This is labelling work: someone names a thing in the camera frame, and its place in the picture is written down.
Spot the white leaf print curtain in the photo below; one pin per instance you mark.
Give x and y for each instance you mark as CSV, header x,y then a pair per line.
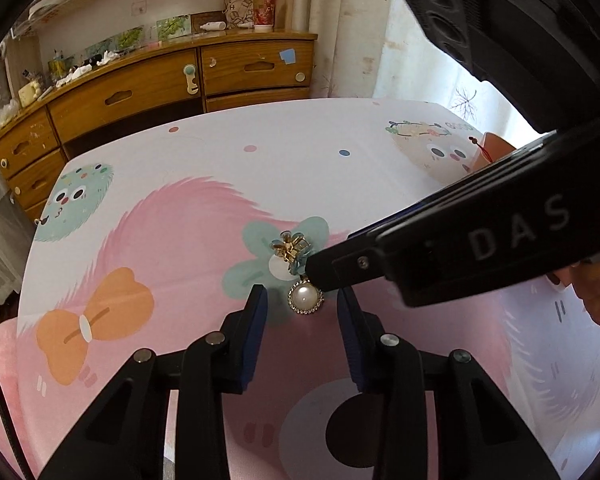
x,y
350,35

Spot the wooden desk with drawers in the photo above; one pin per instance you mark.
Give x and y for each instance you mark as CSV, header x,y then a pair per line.
x,y
145,85

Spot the small white bottle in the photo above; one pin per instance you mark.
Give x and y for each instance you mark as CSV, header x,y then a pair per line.
x,y
212,25

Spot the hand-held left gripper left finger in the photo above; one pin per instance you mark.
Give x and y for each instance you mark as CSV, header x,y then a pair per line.
x,y
257,340

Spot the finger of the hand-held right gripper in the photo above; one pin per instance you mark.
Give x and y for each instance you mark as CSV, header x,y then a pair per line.
x,y
390,222
350,267

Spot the cartoon printed tablecloth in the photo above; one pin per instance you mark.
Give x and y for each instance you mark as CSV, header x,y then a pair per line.
x,y
180,240

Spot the row of green photos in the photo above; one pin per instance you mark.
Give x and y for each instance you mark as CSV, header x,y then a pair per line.
x,y
172,26

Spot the person's right hand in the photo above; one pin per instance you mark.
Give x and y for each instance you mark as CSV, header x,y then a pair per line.
x,y
597,295

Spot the orange paper box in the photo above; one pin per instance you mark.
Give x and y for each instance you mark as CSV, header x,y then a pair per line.
x,y
501,145

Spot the pink blanket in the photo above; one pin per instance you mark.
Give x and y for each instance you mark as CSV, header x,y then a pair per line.
x,y
0,360

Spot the red and white paper cup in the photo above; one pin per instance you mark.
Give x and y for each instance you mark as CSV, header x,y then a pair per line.
x,y
265,7

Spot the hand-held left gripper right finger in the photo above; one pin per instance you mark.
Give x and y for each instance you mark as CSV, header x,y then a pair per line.
x,y
352,340

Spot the pearl earring with gold clip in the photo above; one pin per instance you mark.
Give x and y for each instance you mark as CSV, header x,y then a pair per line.
x,y
305,297

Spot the yellow mug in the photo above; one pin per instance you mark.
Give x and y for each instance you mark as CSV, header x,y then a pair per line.
x,y
30,94

